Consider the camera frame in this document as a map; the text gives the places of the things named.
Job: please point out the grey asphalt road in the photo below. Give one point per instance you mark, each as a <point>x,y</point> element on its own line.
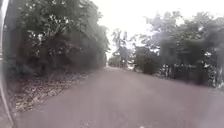
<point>120,100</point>

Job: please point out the row of roadside trees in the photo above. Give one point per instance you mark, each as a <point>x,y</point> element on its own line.
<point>56,36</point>

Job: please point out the row of trees and bushes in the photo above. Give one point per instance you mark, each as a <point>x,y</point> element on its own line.
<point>180,50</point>

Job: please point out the leaf-strewn earth verge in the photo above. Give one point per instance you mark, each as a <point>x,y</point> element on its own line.
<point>40,90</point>

